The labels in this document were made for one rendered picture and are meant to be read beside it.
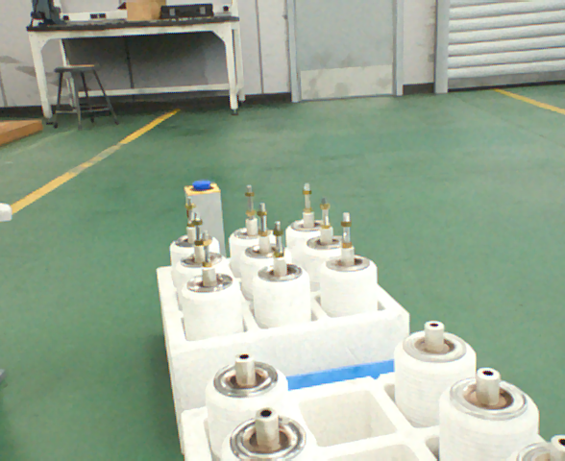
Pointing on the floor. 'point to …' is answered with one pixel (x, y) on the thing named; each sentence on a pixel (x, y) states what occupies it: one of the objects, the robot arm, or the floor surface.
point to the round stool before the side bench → (78, 93)
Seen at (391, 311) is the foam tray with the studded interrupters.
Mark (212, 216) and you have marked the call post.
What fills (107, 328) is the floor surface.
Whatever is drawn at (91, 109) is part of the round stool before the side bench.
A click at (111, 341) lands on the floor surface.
